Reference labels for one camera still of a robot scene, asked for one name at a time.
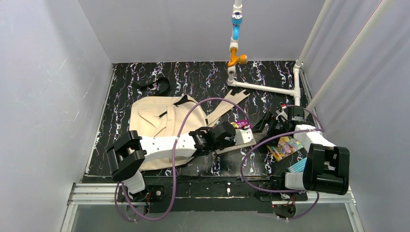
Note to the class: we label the white PVC pipe frame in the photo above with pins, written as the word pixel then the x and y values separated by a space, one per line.
pixel 350 58

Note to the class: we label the colourful crayon box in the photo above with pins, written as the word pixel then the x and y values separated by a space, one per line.
pixel 286 146

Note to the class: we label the blue orange pipe fitting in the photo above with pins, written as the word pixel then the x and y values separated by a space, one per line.
pixel 237 18

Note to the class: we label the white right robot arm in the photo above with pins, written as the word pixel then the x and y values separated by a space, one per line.
pixel 327 167

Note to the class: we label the beige canvas backpack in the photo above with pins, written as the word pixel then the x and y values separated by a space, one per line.
pixel 161 116

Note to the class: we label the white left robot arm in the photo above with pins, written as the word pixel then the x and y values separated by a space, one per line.
pixel 126 155

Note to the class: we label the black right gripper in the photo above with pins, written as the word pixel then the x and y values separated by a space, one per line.
pixel 269 121

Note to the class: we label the purple 117-storey treehouse book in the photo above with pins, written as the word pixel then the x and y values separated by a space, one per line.
pixel 242 124

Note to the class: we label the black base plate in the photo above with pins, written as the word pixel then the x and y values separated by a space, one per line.
pixel 205 194

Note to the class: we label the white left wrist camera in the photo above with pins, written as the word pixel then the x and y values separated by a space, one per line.
pixel 244 137

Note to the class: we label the light blue barcode book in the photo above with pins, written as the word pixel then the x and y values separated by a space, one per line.
pixel 298 167

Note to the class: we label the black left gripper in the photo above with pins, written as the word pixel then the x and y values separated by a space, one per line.
pixel 231 133

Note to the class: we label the aluminium rail frame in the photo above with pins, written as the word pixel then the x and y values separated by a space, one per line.
pixel 100 194

